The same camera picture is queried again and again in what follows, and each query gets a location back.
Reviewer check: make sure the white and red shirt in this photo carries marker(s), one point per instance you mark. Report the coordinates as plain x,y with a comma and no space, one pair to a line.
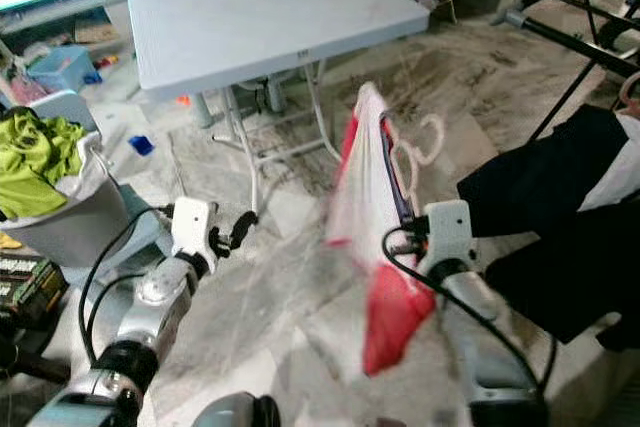
365,197

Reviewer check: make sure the pale pink plastic hanger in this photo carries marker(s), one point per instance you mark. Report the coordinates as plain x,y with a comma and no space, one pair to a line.
407,162
622,97

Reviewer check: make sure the lime green shirt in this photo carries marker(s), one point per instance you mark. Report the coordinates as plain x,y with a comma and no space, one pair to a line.
40,157

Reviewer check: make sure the small blue toy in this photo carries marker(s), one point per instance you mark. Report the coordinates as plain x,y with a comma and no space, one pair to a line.
142,144

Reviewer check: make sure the navy hanging garment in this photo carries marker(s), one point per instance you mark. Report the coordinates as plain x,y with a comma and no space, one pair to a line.
540,187

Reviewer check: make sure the grey left robot leg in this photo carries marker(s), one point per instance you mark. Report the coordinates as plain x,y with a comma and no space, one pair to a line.
235,412

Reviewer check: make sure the yellow cloth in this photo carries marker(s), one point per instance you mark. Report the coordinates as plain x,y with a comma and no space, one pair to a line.
10,241

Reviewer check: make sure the black printed box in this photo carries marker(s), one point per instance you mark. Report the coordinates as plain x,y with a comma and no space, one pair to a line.
35,287

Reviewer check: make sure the white hanging garment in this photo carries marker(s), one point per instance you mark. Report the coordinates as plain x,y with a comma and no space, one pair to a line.
610,167

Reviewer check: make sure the white folding table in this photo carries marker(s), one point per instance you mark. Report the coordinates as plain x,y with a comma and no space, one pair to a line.
280,17

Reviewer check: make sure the blue toy bin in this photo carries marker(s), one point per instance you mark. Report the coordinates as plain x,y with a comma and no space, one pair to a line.
65,69

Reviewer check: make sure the black metal drying rack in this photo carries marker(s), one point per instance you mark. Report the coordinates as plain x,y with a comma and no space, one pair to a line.
510,17

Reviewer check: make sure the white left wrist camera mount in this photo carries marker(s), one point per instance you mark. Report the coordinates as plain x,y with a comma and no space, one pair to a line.
192,227

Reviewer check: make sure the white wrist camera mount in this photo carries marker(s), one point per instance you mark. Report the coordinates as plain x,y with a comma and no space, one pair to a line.
192,227
448,232

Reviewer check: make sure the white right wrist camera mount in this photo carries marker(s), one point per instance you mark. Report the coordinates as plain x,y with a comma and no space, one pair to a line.
448,232

